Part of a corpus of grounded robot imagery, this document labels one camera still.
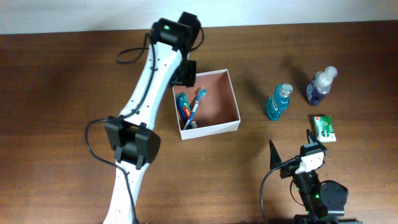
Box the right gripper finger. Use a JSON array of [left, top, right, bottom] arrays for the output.
[[306, 129, 318, 145], [269, 139, 282, 170]]

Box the blue disposable razor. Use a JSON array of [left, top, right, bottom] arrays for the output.
[[176, 98, 187, 123]]

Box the blue white toothbrush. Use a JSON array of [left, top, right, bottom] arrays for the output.
[[183, 88, 207, 130]]

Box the green red toothpaste tube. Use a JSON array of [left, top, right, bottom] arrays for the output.
[[176, 92, 191, 127]]

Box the white pink cardboard box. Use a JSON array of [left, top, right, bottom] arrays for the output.
[[172, 69, 241, 140]]

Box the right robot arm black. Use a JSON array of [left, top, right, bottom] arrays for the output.
[[260, 129, 361, 224]]

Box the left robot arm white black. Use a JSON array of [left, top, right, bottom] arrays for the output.
[[104, 12, 202, 223]]

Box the green white soap box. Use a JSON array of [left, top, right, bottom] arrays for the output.
[[313, 116, 336, 142]]

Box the teal mouthwash bottle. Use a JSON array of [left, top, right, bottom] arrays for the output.
[[266, 83, 293, 121]]

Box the blue foam soap bottle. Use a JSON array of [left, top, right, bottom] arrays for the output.
[[307, 66, 338, 106]]

